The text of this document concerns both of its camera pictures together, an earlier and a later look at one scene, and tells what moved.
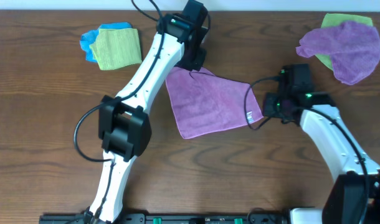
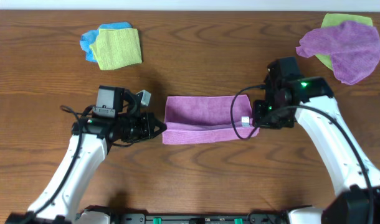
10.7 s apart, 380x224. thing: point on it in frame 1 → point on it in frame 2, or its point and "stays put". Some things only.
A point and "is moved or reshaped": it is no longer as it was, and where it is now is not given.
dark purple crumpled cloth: x=354 y=48 stays put
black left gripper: x=196 y=65 → x=147 y=131
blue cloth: x=90 y=37 stays put
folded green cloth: x=114 y=48 stays put
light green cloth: x=331 y=20 stays put
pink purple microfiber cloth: x=204 y=104 is moved or reshaped
